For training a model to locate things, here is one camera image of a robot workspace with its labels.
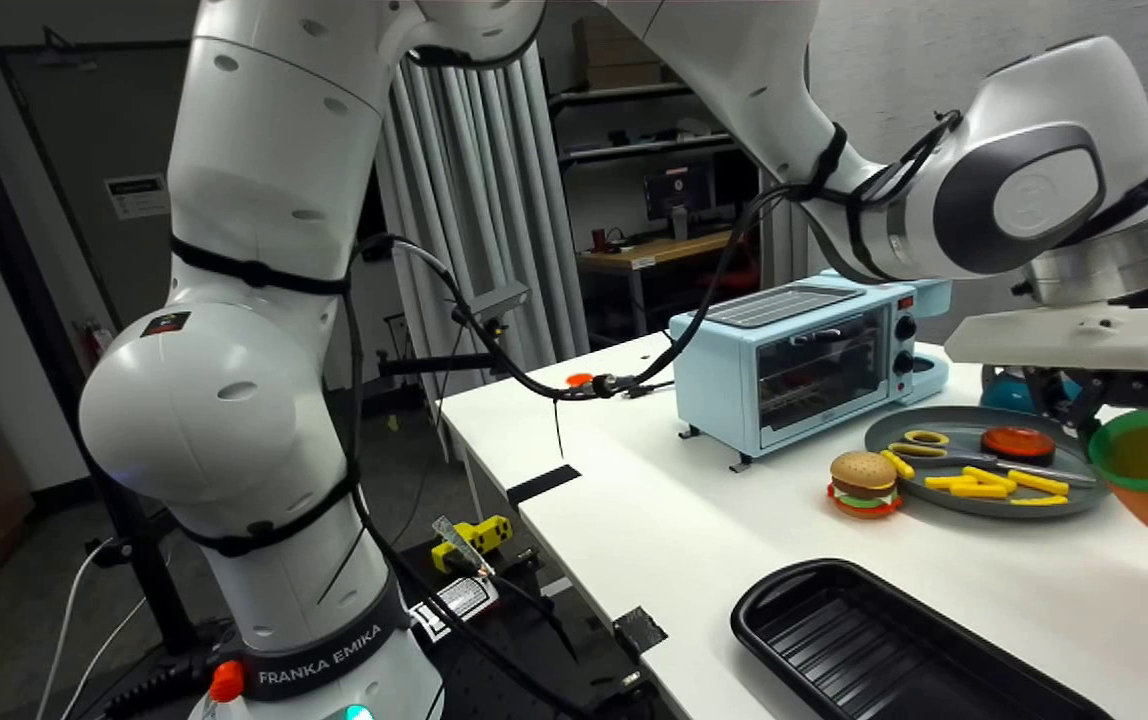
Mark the yellow toy fry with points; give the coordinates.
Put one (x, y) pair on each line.
(948, 480)
(896, 465)
(1038, 501)
(1038, 480)
(991, 491)

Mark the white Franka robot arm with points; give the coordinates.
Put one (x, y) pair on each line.
(237, 387)

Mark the grey round plate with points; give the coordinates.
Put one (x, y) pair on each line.
(946, 511)

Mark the white label plate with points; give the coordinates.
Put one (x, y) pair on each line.
(445, 608)

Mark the red toy tomato slice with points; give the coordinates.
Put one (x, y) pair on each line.
(1018, 445)

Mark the grey toy knife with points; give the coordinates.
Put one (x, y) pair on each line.
(986, 461)

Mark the toy burger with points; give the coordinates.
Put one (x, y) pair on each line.
(861, 480)

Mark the black ribbed tray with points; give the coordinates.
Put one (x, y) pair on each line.
(864, 641)

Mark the light blue toaster oven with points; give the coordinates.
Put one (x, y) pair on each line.
(733, 362)

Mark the wooden table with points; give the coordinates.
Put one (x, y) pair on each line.
(656, 251)

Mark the dark storage shelf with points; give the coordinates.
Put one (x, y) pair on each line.
(655, 147)

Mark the black tape strip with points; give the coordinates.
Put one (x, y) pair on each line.
(641, 629)
(541, 486)

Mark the small orange disc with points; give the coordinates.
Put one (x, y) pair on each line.
(579, 380)

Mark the black stand with grey clamp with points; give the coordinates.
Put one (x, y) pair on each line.
(489, 305)

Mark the white pleated curtain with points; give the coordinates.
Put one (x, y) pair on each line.
(494, 172)

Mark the yellow clamp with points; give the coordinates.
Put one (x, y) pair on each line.
(472, 539)

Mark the orange red cap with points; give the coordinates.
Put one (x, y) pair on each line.
(227, 682)

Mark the dark door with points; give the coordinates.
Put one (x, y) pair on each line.
(65, 134)

